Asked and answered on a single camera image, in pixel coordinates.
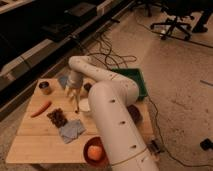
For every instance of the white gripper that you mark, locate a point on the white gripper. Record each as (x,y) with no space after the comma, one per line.
(74,83)

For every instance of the yellow banana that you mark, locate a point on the yellow banana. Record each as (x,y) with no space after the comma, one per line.
(75,97)

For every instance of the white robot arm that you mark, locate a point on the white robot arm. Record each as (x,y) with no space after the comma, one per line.
(108,99)

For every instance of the dark purple bowl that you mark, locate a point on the dark purple bowl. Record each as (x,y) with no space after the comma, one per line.
(134,113)

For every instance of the red bowl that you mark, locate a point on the red bowl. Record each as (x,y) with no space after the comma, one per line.
(95,141)

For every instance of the blue plastic cup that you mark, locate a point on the blue plastic cup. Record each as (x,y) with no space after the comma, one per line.
(63,81)

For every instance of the small black remote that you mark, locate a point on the small black remote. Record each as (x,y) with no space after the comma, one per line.
(87,87)

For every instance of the white cup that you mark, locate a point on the white cup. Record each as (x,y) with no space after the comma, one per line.
(84,106)

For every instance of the metal can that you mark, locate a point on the metal can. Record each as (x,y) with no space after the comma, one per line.
(45,88)

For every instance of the orange carrot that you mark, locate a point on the orange carrot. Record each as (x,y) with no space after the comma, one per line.
(42,109)

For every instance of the brown snack bar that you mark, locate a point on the brown snack bar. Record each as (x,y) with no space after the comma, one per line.
(57,117)

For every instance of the blue cloth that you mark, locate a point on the blue cloth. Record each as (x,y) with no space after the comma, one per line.
(71,131)

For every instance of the green plastic tray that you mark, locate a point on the green plastic tray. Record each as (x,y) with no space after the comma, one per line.
(136,75)

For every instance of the orange fruit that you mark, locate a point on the orange fruit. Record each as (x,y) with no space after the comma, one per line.
(94,152)

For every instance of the black tongs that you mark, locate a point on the black tongs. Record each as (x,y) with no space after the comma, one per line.
(154,147)

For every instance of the black floor device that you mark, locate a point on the black floor device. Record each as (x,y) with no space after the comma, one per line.
(206,144)

